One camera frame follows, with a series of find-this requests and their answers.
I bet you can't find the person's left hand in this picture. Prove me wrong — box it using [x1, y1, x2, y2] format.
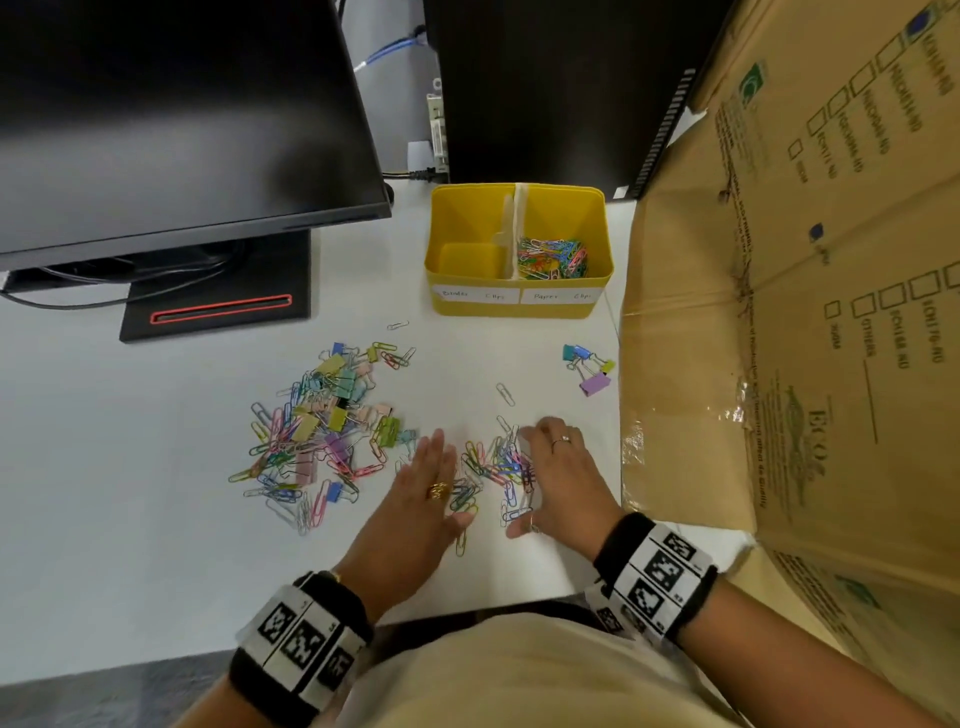
[335, 429, 477, 624]

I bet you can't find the person's right hand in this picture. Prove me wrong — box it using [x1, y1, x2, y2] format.
[506, 417, 626, 561]

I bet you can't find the small heap of paper clips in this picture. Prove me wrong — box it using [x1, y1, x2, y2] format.
[448, 414, 543, 558]

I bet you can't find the person's left forearm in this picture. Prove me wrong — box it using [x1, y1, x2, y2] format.
[174, 667, 301, 728]

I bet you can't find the person's right forearm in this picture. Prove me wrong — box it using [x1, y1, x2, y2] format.
[677, 576, 931, 728]

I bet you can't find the black marker wristband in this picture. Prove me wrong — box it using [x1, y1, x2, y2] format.
[228, 571, 375, 727]
[585, 512, 720, 646]

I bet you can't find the person's beige clothing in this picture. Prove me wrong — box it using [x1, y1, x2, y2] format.
[337, 611, 745, 728]

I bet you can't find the mixed pile of colourful clips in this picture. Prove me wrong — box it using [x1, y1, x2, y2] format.
[228, 341, 421, 537]

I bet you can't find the yellow divided organizer box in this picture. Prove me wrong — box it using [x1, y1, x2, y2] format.
[424, 183, 615, 321]

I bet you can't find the white paper label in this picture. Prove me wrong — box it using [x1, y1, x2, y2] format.
[521, 286, 604, 307]
[432, 285, 519, 307]

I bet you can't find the paper clips heap inside organizer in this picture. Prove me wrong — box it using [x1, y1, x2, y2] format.
[516, 237, 589, 282]

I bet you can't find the black monitor stand red stripe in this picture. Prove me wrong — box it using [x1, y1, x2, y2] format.
[120, 230, 312, 344]

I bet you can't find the brown cardboard box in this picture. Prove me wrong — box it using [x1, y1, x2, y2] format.
[618, 0, 960, 728]

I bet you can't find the black computer tower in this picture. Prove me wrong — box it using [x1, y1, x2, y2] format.
[423, 0, 738, 201]

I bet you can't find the black computer monitor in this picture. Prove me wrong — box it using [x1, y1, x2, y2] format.
[0, 0, 394, 294]

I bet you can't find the grey metal port bracket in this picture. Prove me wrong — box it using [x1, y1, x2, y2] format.
[426, 75, 450, 178]

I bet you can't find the black monitor cable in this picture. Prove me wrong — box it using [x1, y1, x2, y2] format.
[0, 251, 241, 312]

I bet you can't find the blue cable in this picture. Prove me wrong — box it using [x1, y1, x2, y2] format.
[354, 28, 429, 73]

